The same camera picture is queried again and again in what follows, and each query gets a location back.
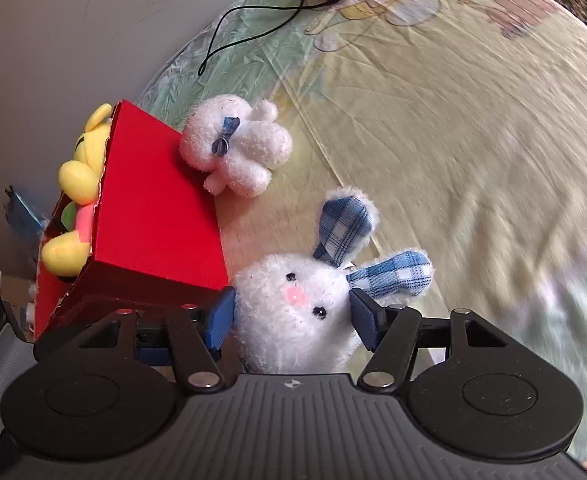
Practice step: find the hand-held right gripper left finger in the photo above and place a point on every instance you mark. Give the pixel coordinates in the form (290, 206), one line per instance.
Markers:
(218, 320)

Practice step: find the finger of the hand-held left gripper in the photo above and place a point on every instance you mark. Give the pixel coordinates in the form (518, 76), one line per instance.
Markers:
(153, 356)

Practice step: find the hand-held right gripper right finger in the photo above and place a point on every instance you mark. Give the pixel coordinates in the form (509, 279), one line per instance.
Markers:
(366, 317)

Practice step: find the white bunny plush plaid ears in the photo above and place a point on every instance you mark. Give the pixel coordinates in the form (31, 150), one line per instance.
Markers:
(283, 320)

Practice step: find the red cardboard box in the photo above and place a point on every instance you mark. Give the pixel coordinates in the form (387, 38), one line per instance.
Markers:
(153, 220)

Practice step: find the blue plastic bag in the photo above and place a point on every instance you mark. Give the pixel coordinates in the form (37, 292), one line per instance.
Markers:
(23, 212)

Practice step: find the small white plush bear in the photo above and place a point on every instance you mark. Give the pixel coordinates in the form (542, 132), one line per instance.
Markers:
(243, 160)

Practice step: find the yellow plush toy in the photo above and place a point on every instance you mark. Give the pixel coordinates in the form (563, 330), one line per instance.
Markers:
(78, 175)

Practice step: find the cartoon printed bed sheet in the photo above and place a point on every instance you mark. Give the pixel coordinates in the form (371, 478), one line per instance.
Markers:
(448, 160)

